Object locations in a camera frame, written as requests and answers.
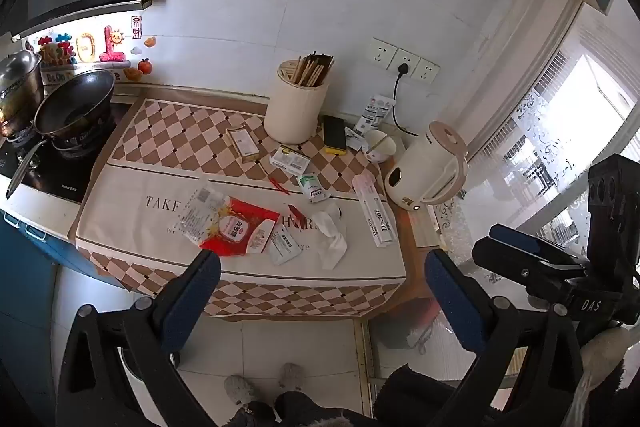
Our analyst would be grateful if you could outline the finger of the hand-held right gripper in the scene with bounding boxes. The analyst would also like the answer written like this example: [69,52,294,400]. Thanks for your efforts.
[472,237,576,304]
[488,224,592,269]

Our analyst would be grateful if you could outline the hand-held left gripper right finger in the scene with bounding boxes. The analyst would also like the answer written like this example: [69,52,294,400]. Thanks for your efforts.
[425,249,587,427]

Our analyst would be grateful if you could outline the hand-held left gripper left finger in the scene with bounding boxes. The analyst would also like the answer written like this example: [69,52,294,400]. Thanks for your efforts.
[56,248,222,427]

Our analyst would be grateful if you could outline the green white sachet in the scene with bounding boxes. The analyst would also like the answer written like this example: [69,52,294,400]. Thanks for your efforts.
[297,174,327,204]

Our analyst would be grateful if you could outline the green white box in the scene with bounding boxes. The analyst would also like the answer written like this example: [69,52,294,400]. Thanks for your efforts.
[269,146,310,176]

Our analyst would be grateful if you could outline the person's right forearm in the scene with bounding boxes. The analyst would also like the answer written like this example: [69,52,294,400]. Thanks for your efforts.
[575,326,640,408]

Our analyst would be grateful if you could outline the red plastic bag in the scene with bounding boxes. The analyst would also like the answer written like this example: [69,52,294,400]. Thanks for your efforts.
[376,298,453,355]

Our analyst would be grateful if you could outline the red snack packet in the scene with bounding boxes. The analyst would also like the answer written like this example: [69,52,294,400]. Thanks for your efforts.
[199,199,282,259]

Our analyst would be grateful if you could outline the clear plastic bag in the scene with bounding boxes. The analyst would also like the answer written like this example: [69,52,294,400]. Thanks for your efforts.
[167,187,232,244]

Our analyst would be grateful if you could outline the grey slipper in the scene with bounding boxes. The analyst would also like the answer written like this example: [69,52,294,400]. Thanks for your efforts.
[278,362,305,392]
[224,374,263,407]

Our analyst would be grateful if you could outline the white toothpaste box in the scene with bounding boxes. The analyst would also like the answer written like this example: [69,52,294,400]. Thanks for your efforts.
[359,190,397,249]

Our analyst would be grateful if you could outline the checkered tablecloth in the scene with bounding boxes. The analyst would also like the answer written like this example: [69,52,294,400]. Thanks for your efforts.
[74,96,408,319]

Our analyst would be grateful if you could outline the cream electric kettle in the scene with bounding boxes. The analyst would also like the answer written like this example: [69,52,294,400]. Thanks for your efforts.
[384,121,471,212]

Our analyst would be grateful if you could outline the crumpled white tissue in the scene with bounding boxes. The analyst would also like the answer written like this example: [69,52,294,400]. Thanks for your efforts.
[312,203,348,271]

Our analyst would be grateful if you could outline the pink toothbrush pack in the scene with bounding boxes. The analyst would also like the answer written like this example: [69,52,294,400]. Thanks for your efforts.
[352,173,375,200]

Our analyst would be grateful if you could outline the person's dark trouser legs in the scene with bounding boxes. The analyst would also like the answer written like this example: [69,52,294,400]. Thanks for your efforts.
[231,389,361,427]

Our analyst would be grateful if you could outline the small beige box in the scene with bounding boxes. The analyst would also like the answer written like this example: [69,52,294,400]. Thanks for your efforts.
[225,127,260,164]

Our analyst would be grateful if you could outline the white bowl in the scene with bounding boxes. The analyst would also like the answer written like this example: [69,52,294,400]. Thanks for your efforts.
[364,129,398,164]

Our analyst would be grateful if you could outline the blue cabinet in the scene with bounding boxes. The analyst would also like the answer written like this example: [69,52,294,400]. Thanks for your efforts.
[0,207,96,408]

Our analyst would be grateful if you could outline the black gas stove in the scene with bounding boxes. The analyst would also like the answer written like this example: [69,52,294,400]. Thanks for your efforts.
[0,104,132,206]

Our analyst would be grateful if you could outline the black phone yellow case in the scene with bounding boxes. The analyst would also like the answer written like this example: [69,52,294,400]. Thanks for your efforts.
[322,115,348,156]

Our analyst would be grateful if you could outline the cream chopstick holder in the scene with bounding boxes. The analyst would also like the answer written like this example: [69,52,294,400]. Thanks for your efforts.
[263,59,330,146]

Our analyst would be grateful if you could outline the black wok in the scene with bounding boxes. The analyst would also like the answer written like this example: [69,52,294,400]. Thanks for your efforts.
[5,69,117,200]

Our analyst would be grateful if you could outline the bundle of wooden chopsticks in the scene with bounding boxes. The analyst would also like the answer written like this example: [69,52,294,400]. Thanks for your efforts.
[289,51,336,88]

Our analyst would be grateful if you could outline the steel pot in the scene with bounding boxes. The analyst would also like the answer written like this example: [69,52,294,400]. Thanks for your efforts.
[0,50,46,138]

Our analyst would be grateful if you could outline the white wall socket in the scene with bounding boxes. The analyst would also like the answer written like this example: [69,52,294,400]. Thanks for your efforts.
[387,49,421,78]
[411,58,442,84]
[364,38,400,70]

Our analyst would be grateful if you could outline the black plug with cable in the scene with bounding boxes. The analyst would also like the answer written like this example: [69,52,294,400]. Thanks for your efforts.
[390,63,422,136]

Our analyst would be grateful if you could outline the colourful wall stickers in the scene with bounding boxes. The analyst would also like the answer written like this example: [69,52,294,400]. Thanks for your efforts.
[37,15,158,82]

